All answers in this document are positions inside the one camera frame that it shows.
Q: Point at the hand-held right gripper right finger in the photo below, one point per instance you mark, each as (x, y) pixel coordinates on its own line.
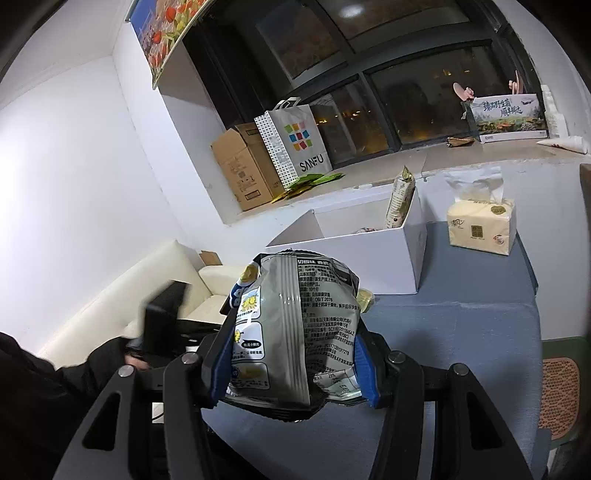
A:
(365, 374)

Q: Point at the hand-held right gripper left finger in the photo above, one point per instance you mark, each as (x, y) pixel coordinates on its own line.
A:
(220, 364)

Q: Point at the grey black chip bag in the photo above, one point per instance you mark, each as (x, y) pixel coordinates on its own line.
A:
(286, 332)

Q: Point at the white box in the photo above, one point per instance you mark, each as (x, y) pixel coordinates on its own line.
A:
(378, 258)

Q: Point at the beige green-topped snack bag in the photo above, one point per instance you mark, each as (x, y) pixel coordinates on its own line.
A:
(399, 203)

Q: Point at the person's left forearm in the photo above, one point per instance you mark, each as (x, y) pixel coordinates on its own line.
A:
(37, 392)

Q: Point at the white sofa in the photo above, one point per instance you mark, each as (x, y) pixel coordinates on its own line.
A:
(138, 286)

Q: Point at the small yellow-green snack packet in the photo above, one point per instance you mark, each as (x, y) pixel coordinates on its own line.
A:
(367, 300)

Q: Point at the small cardboard piece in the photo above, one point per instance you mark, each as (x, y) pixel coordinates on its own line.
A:
(210, 258)

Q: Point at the brown cardboard box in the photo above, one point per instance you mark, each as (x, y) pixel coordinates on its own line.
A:
(244, 170)

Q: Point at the yellow tissue pack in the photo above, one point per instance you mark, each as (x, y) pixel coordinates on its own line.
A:
(480, 226)

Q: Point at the orange perforated mat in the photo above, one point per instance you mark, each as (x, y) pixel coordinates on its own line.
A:
(561, 397)

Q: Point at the pile of green packets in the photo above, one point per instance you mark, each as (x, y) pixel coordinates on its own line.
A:
(318, 180)

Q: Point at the white paper shopping bag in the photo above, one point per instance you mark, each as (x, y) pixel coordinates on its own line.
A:
(300, 143)

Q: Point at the brown crumpled wrapper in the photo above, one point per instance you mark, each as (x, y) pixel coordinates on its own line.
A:
(459, 141)

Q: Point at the wooden side table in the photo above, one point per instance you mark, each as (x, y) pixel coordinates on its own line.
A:
(586, 194)

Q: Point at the printed landscape gift box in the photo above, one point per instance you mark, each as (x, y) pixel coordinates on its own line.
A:
(508, 115)

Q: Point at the white tube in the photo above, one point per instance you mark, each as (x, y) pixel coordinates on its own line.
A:
(568, 144)

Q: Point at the dark window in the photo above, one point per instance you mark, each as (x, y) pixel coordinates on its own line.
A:
(360, 60)

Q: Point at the wall poster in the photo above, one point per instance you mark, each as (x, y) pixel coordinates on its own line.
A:
(157, 37)

